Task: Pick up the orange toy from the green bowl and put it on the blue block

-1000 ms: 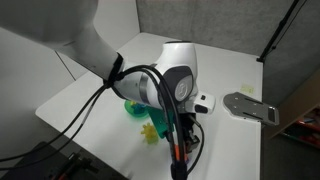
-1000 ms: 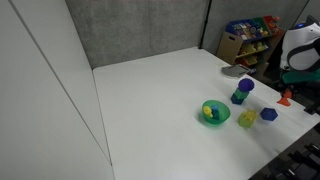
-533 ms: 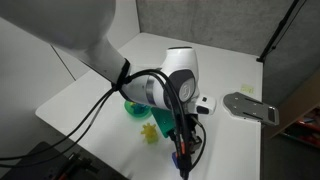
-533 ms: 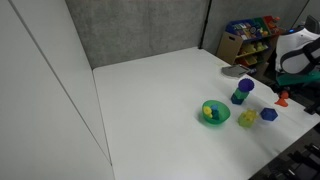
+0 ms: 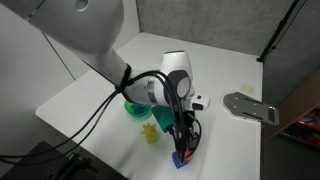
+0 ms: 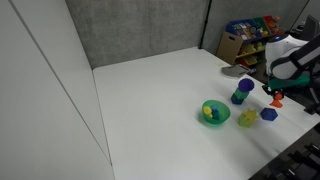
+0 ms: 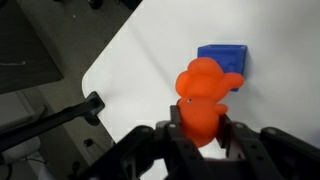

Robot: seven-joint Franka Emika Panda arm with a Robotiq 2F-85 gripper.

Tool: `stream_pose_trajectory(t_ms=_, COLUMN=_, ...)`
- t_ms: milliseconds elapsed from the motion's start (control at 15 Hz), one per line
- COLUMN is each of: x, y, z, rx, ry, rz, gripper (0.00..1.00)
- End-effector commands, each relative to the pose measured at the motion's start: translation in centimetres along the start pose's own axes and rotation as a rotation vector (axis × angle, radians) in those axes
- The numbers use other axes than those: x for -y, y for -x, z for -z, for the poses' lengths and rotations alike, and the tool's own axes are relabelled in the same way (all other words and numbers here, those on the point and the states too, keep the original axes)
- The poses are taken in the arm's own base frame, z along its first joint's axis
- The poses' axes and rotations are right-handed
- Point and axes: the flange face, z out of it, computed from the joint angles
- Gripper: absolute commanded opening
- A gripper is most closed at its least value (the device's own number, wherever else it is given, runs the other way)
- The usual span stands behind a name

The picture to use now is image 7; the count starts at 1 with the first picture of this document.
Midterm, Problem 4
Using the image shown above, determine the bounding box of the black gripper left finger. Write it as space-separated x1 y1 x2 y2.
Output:
79 104 204 180

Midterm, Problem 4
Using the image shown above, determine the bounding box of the blue block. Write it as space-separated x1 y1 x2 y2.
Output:
197 43 248 93

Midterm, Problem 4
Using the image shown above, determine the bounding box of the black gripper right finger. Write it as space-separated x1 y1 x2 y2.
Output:
216 113 320 180

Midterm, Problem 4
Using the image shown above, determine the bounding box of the orange rubber toy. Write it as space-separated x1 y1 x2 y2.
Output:
175 57 245 149

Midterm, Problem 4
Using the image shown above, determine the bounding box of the black stand bar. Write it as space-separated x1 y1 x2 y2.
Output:
0 91 106 155

